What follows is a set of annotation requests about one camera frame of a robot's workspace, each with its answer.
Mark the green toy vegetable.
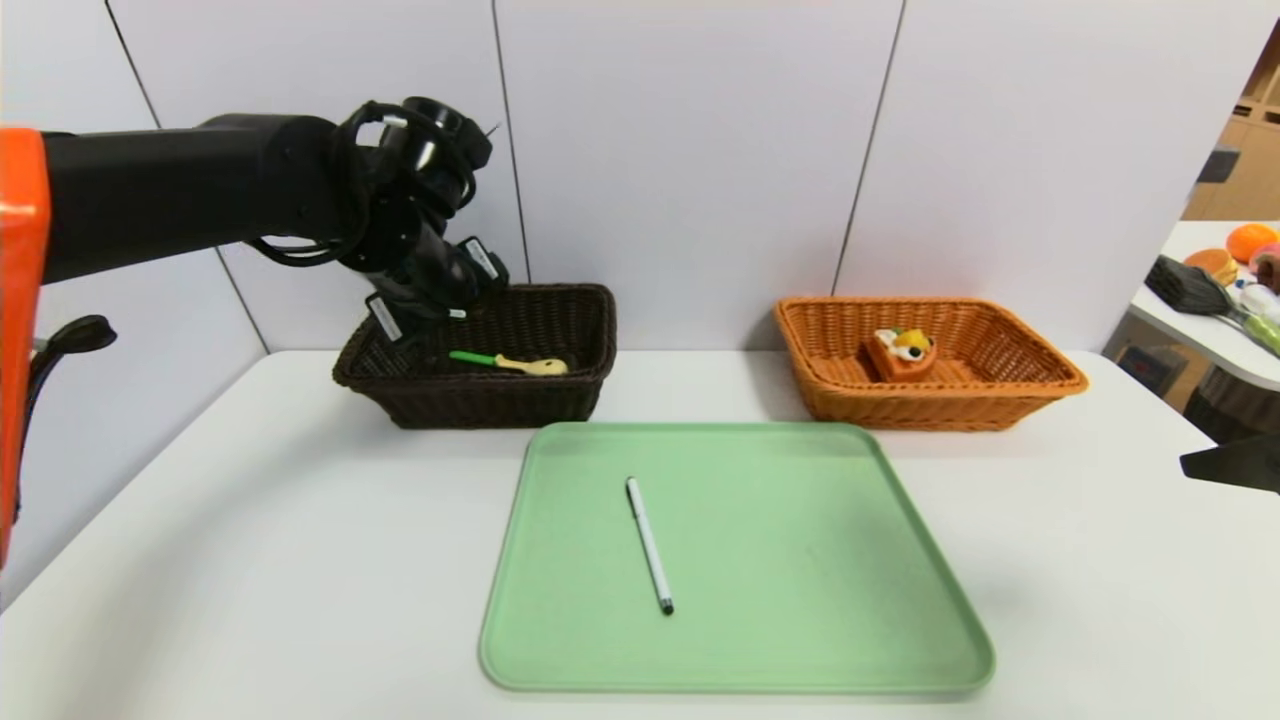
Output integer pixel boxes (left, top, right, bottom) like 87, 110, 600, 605
1228, 308, 1280, 359

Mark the toy bread bun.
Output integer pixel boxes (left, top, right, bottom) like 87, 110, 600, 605
1182, 248, 1239, 288

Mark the light green plastic tray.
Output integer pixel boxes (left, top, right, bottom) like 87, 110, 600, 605
479, 421, 996, 694

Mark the brown cardboard box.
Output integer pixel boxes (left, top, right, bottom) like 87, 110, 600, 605
1113, 343, 1206, 416

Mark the white toy item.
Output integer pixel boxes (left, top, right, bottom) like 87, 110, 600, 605
1234, 281, 1280, 323

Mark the yellow spoon with green handle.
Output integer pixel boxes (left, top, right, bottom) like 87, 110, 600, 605
448, 349, 570, 378

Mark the white side table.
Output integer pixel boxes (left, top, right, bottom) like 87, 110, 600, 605
1127, 222, 1280, 393

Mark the toy waffle slice with fruit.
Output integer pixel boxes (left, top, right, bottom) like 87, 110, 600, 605
863, 327, 939, 383

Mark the white stylus pen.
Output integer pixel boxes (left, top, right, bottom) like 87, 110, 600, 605
626, 476, 676, 616

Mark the wooden shelf unit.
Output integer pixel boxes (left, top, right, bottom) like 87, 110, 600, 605
1180, 10, 1280, 223

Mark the black brush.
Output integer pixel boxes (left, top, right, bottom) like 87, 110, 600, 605
1144, 255, 1234, 319

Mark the orange wicker basket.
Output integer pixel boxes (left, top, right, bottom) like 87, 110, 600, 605
775, 296, 1090, 433

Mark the dark brown wicker basket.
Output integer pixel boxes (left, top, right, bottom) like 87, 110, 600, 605
332, 283, 618, 429

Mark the orange toy fruit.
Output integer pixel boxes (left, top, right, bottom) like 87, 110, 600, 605
1224, 223, 1280, 265

